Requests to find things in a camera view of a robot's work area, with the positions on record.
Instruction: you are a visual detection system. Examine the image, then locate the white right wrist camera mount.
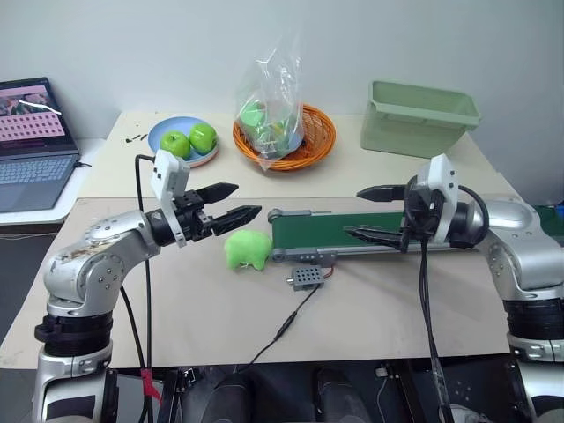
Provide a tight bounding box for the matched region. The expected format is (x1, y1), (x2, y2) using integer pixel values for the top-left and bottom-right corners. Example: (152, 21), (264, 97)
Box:
(416, 154), (460, 243)

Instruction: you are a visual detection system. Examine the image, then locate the green box with blue item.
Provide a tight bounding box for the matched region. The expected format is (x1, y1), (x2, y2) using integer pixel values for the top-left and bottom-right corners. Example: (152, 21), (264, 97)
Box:
(533, 201), (564, 249)

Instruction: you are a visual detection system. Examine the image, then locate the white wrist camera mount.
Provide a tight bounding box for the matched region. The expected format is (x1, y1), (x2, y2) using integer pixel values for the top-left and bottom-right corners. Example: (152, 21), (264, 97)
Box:
(149, 149), (191, 248)
(416, 154), (460, 243)

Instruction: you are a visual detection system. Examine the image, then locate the clear plastic bag of toys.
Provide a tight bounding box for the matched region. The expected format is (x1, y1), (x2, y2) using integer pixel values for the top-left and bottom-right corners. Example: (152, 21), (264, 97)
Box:
(233, 33), (307, 174)

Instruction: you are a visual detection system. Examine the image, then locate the thin black power cable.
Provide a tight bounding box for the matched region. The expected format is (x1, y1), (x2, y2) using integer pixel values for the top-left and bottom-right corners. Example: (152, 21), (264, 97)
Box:
(232, 284), (322, 372)

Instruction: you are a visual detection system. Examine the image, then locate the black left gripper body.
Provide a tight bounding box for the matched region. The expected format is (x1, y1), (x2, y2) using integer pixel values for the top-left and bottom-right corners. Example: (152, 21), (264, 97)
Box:
(174, 189), (218, 243)

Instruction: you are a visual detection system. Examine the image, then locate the open grey laptop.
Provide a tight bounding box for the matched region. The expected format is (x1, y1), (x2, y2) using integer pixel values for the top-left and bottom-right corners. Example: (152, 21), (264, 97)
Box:
(0, 78), (82, 214)

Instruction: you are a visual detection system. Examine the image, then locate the green plush toy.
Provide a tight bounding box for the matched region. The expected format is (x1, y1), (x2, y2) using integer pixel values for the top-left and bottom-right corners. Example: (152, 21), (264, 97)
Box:
(223, 228), (273, 271)

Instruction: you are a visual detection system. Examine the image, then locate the dark rounded shape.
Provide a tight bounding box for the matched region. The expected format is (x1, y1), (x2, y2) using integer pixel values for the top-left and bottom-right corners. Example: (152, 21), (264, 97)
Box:
(314, 367), (367, 423)
(210, 369), (266, 423)

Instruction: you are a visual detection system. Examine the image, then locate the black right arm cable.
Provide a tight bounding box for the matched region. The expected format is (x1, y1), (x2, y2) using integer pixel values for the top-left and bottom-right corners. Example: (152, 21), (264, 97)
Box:
(413, 184), (489, 423)

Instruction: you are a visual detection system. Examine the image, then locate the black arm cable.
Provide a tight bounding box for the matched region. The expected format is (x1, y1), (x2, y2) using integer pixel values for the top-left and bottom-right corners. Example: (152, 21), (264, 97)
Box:
(119, 153), (160, 423)
(413, 184), (489, 423)

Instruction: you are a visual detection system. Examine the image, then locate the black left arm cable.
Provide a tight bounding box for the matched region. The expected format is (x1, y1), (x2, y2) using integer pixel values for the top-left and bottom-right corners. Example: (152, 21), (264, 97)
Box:
(119, 153), (160, 423)

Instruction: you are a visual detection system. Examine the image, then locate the pale green plastic bin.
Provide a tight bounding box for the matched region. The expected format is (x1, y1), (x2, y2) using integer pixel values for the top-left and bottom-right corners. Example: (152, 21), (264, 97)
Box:
(359, 79), (482, 160)

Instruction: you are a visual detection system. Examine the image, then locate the orange woven basket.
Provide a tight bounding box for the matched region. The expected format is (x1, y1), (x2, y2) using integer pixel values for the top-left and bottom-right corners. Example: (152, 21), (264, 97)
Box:
(232, 103), (338, 173)

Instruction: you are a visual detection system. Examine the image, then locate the grey perforated control box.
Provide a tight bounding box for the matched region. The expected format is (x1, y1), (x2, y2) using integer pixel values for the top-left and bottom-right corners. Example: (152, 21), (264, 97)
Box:
(287, 265), (326, 293)

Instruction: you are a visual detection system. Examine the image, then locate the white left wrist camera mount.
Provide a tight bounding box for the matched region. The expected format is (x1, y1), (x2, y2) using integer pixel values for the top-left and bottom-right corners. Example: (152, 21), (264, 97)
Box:
(149, 149), (191, 248)

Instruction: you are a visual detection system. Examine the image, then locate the red tape strip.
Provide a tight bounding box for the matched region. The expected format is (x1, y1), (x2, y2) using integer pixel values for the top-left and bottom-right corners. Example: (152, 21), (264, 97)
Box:
(140, 368), (163, 403)

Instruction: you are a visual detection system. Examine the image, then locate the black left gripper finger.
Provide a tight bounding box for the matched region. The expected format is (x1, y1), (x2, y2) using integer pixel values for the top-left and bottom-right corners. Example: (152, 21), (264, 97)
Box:
(211, 204), (264, 237)
(196, 182), (240, 206)

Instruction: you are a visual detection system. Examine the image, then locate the green conveyor belt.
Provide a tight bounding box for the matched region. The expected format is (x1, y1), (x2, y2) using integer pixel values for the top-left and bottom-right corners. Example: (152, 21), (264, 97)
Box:
(266, 208), (482, 264)

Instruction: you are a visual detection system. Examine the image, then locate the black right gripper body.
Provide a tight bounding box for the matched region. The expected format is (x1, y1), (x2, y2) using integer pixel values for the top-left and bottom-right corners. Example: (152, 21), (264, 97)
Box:
(400, 175), (444, 253)

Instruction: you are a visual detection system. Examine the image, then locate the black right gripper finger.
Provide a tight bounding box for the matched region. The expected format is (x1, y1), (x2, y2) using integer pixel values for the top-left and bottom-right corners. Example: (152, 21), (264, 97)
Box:
(356, 184), (411, 204)
(343, 225), (409, 254)

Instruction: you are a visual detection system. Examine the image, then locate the green apple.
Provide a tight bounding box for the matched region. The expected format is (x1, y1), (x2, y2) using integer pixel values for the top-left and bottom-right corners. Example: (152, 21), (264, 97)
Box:
(160, 130), (191, 160)
(188, 123), (218, 155)

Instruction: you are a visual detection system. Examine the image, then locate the light blue plate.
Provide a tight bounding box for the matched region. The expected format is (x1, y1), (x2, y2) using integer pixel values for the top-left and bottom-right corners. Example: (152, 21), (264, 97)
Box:
(147, 115), (220, 169)

